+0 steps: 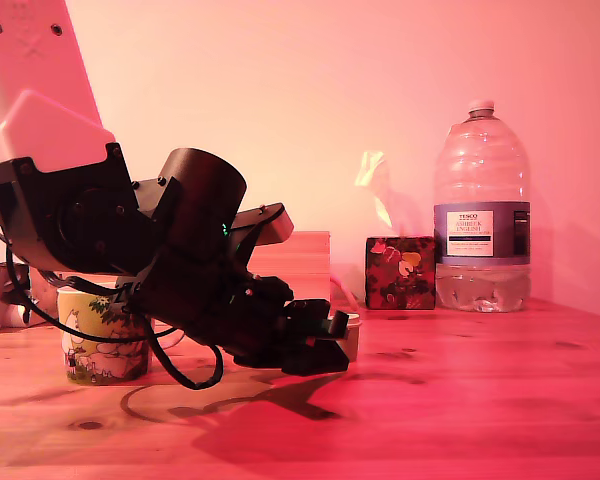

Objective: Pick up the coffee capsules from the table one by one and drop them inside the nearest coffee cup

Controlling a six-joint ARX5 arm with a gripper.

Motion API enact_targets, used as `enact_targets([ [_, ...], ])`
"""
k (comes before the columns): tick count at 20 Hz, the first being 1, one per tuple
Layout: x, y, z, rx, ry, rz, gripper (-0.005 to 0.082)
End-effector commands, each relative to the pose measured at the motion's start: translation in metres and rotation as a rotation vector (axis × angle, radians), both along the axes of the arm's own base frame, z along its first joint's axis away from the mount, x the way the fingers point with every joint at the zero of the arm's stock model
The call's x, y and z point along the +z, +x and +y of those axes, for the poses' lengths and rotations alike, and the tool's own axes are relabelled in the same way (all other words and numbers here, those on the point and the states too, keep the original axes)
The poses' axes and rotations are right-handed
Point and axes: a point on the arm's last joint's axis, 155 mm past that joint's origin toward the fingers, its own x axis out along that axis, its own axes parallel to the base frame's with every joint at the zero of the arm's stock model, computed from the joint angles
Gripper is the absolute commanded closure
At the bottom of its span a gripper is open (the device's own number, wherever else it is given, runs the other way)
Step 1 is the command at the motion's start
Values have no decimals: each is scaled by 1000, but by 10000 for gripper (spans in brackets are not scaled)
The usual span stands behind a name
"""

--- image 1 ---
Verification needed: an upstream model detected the white tissue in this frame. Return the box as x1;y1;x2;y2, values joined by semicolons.
354;149;407;239

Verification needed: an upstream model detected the floral tissue box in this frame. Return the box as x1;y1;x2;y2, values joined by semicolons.
364;235;438;311

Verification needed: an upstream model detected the white cable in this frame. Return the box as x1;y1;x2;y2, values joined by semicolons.
329;273;362;317

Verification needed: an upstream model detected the long wooden box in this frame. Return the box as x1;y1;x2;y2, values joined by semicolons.
249;230;332;326

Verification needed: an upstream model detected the cartoon print ceramic mug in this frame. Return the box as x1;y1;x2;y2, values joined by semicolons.
56;281;154;386

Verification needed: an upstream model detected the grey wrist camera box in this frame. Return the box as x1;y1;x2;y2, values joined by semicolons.
229;202;296;251

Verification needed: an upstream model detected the white carton box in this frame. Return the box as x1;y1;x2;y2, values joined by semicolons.
0;262;62;327

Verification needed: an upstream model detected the small white round camera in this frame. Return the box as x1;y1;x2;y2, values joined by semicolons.
0;299;31;331

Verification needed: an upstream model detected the black cable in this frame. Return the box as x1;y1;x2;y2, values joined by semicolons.
3;239;181;347
147;324;226;392

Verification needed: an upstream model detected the large clear water bottle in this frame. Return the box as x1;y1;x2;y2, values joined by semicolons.
433;98;533;314

